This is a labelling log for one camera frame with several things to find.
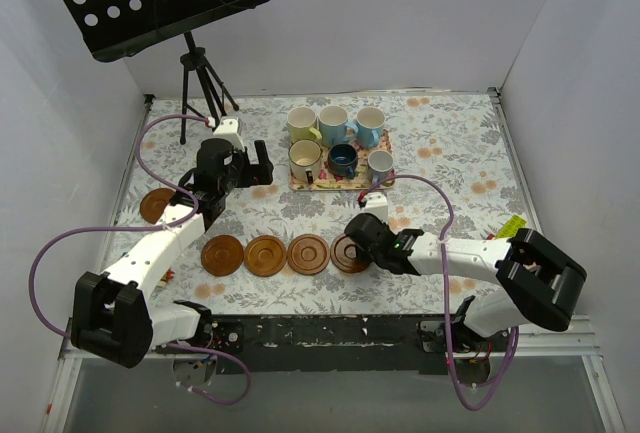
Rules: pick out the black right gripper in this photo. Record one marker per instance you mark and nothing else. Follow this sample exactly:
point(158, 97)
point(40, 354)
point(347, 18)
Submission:
point(360, 241)

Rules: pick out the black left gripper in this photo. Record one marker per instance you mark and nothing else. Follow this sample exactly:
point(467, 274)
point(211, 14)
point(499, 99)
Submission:
point(252, 171)

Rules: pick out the brown wooden coaster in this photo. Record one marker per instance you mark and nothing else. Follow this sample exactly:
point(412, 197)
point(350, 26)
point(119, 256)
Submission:
point(265, 256)
point(222, 255)
point(345, 255)
point(153, 204)
point(308, 254)

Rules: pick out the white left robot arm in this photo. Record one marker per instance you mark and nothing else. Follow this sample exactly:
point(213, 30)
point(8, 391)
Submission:
point(111, 316)

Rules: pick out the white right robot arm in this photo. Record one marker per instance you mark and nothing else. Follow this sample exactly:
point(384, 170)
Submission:
point(538, 283)

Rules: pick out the yellow-green mug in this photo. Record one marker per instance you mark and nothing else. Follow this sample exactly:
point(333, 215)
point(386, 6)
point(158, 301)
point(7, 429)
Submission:
point(302, 124)

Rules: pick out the floral tablecloth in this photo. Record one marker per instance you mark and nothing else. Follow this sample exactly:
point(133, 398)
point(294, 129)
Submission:
point(458, 175)

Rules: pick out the floral serving tray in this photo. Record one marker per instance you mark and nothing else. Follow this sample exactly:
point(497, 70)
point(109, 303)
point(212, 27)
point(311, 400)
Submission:
point(327, 175)

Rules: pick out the grey-blue small mug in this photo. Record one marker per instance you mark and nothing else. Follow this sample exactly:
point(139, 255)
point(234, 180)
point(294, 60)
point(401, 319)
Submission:
point(380, 164)

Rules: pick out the dark blue glazed mug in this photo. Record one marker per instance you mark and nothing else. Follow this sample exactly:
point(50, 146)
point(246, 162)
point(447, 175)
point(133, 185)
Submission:
point(343, 161)

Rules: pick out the light blue mug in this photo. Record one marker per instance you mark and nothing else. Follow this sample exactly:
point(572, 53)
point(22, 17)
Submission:
point(335, 127)

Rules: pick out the blue mug with white interior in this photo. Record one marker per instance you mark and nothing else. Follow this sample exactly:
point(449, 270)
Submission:
point(370, 122)

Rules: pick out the lime green toy brick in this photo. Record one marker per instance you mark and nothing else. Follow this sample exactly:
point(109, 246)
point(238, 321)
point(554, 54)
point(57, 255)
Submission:
point(511, 227)

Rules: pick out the small colourful toy pieces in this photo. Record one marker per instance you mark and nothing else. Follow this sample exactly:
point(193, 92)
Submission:
point(167, 276)

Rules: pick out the cream mug with black handle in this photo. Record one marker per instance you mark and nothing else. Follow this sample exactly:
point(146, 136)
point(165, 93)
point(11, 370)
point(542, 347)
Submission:
point(305, 161)

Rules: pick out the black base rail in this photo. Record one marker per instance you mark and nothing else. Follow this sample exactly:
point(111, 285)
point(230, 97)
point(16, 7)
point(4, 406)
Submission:
point(280, 343)

